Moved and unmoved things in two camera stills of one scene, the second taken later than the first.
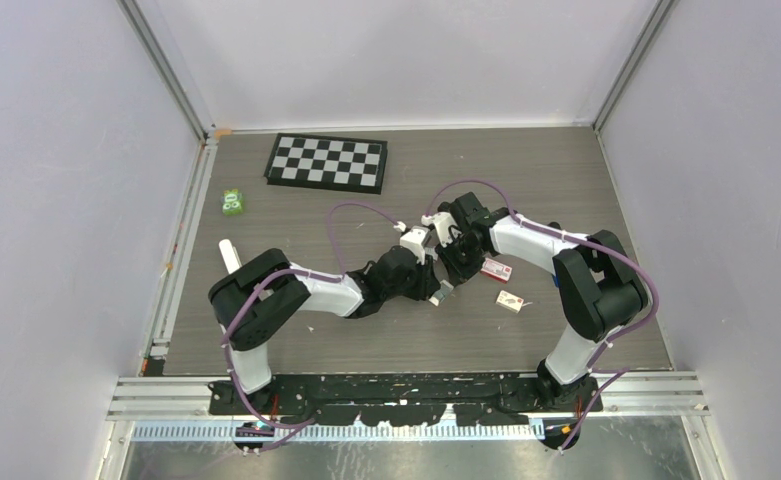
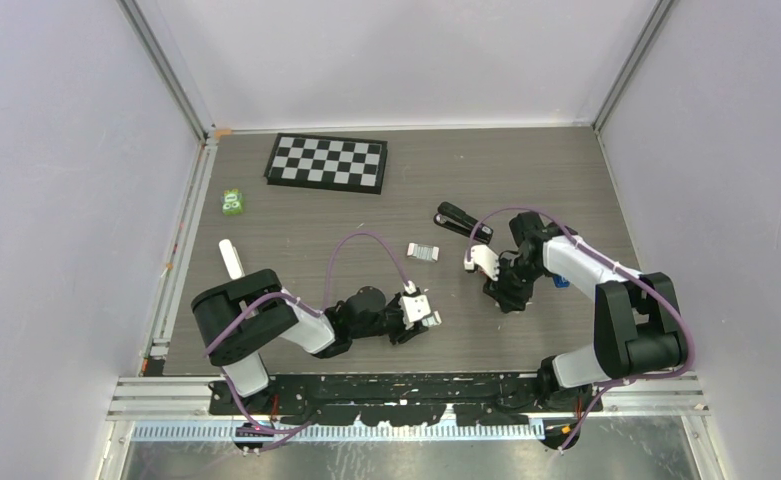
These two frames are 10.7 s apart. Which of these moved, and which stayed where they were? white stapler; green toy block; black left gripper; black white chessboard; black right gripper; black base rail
Moved: black right gripper; black left gripper
Stayed: white stapler; black white chessboard; green toy block; black base rail
